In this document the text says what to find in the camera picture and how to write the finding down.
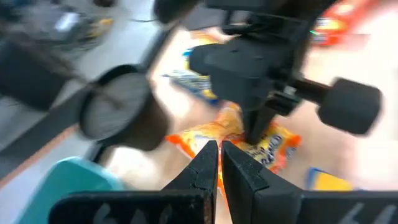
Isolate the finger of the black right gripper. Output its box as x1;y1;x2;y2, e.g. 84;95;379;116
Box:
257;105;276;141
242;107;261;146

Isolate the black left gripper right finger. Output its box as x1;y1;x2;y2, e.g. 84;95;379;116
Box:
221;140;398;224

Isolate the orange Maruchan chicken ramen packet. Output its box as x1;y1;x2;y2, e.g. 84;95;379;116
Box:
310;0;381;47
164;102;303;224

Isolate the black plant pot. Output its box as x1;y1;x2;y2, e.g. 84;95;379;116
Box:
78;64;170;152

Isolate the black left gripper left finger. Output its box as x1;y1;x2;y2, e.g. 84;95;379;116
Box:
48;139;220;224

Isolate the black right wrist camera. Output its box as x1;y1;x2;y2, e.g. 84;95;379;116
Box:
292;77;382;136

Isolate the green plastic bin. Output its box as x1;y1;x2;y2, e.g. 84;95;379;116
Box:
14;156;125;224

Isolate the blue Maruchan ramen packet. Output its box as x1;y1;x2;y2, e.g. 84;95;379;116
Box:
162;30;222;106
306;167;356;192

